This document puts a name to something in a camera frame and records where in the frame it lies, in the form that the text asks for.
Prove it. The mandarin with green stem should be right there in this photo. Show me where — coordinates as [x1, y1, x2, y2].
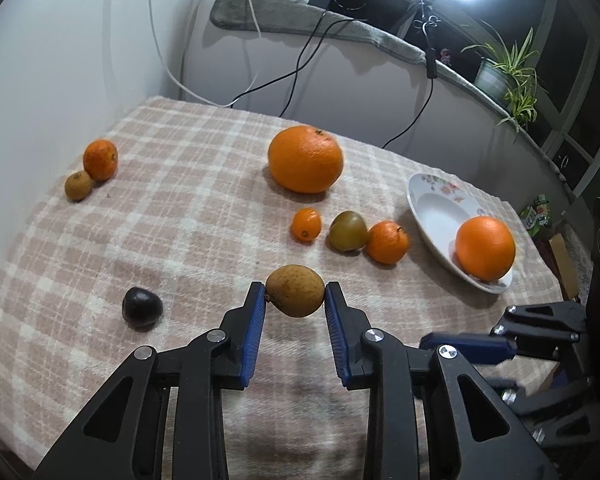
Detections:
[365, 220, 411, 265]

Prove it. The tan oval fruit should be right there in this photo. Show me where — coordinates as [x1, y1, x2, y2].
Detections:
[265, 264, 326, 318]

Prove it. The green-brown persimmon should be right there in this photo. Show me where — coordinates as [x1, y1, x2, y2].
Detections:
[328, 211, 369, 253]

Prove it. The ring light stand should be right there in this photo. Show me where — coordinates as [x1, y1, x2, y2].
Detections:
[412, 0, 442, 80]

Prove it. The dark purple plum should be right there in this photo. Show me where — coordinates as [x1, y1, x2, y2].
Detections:
[122, 287, 163, 330]

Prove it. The brown box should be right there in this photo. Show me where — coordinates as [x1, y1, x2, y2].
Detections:
[546, 232, 580, 300]

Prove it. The bumpy dark-orange mandarin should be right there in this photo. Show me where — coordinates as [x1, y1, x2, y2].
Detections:
[83, 139, 118, 182]

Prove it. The small kumquat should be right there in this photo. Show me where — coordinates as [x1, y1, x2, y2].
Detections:
[291, 208, 322, 243]

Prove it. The white cable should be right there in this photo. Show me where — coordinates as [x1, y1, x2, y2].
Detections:
[147, 0, 261, 108]

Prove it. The potted spider plant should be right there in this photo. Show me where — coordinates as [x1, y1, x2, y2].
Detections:
[461, 24, 550, 135]

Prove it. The grey sill mat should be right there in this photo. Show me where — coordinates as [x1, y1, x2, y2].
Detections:
[210, 0, 578, 201]

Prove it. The medium orange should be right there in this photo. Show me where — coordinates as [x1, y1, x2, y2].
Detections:
[454, 216, 516, 282]

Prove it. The large orange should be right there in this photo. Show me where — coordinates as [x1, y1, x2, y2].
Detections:
[267, 125, 344, 194]

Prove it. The green snack packet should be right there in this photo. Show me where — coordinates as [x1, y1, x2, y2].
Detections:
[521, 194, 554, 237]

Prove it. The black cable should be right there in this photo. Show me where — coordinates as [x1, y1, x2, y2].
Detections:
[231, 9, 356, 119]
[381, 76, 435, 149]

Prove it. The pink plaid blanket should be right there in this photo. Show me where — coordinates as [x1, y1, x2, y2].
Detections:
[0, 96, 568, 480]

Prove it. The white floral plate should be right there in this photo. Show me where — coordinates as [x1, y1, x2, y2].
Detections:
[407, 173, 515, 295]

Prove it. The small round brown fruit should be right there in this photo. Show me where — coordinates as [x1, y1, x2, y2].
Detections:
[64, 170, 93, 202]

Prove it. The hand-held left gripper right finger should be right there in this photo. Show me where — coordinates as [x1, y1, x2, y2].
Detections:
[324, 281, 561, 480]

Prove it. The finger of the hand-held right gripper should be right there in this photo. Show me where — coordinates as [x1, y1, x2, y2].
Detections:
[485, 376, 600, 462]
[419, 302, 589, 364]

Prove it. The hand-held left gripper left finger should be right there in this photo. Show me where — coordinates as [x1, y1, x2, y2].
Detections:
[32, 281, 267, 480]

